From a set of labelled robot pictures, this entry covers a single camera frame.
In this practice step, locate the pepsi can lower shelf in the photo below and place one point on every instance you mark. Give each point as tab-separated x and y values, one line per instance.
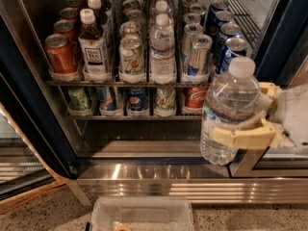
137	99

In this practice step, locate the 7up can lower shelf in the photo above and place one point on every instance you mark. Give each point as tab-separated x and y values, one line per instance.
165	98

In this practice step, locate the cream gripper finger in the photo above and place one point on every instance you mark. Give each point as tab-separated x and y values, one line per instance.
269	96
263	134

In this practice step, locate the wire fridge shelf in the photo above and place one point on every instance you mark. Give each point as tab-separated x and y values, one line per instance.
180	112
250	15

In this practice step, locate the red coke can lower shelf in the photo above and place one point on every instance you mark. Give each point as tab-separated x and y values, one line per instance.
194	97

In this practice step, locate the front orange soda can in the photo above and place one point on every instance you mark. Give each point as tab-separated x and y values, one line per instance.
60	54

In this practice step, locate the blue can lower shelf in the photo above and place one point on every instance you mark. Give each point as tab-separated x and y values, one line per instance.
107	98

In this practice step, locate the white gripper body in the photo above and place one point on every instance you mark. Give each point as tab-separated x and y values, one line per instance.
295	116

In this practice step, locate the green can lower shelf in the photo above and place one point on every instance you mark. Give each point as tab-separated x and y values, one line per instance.
79	99

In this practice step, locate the lower wire fridge shelf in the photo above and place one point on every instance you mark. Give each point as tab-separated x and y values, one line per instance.
180	112

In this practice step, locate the top wire fridge shelf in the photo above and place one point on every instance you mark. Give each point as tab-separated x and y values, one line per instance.
250	15

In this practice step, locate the clear water bottle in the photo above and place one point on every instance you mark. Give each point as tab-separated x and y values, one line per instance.
158	7
231	98
162	51

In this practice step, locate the front silver energy drink can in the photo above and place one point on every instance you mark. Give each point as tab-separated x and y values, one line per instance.
201	45

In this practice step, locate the blue pepsi can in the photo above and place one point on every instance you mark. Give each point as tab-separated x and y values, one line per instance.
220	18
215	7
233	47
226	31

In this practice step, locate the front 7up can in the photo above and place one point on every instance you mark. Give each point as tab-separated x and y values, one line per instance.
131	55

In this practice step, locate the silver energy drink can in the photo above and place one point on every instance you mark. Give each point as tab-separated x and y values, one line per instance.
201	45
190	30

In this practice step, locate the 7up can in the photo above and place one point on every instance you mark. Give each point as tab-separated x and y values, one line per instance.
129	28
131	55

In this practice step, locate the clear plastic bin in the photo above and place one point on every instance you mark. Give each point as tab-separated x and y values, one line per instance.
141	213

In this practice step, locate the front blue pepsi can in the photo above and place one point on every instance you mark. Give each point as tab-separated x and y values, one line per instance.
233	47

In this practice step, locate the orange soda can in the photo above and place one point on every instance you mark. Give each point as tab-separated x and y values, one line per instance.
70	14
68	29
60	54

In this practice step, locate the front tea bottle white cap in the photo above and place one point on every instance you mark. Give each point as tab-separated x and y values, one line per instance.
92	42

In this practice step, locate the left fridge glass door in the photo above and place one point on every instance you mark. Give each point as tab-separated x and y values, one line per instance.
24	173

